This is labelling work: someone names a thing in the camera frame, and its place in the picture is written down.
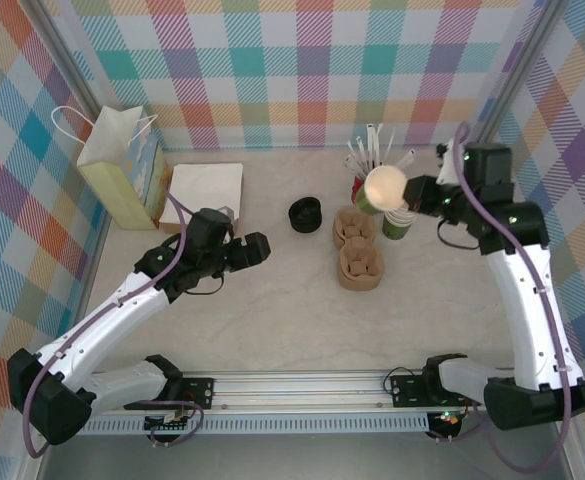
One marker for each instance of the green paper coffee cup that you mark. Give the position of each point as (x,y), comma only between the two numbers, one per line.
(384,187)

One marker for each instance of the brown cardboard cup carrier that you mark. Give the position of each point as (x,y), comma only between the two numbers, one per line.
(357,270)

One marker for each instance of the printed paper gift bag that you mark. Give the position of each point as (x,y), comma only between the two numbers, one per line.
(112,185)

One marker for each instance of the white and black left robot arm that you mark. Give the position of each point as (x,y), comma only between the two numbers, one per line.
(97,320)

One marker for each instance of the white wrapped straw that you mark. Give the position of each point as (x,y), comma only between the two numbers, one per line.
(371,145)
(406,159)
(390,145)
(362,150)
(354,156)
(351,164)

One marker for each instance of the brown cardboard napkin tray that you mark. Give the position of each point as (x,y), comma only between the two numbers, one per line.
(169,227)

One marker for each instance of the green paper cup stack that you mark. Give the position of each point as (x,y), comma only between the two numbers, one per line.
(397,227)

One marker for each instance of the white napkin stack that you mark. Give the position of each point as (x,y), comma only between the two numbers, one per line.
(207,182)

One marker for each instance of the black cup lid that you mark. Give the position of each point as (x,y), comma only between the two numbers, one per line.
(304,215)

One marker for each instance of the small circuit board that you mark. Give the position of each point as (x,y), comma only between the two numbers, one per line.
(449,419)
(164,426)

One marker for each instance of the aluminium frame post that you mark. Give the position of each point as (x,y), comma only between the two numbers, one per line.
(522,50)
(68,45)

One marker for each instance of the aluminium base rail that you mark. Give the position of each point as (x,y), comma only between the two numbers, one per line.
(297,387)

